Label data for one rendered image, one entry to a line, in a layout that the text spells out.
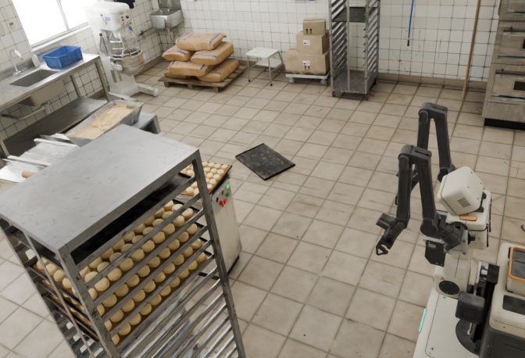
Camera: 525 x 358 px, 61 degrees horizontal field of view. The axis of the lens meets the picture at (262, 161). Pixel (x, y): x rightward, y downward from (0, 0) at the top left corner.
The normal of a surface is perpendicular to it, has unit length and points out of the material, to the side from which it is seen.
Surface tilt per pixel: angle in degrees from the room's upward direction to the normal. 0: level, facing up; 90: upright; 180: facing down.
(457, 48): 90
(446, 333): 0
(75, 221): 0
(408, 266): 0
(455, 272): 90
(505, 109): 90
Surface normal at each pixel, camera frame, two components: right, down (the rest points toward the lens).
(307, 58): -0.40, 0.47
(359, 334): -0.11, -0.83
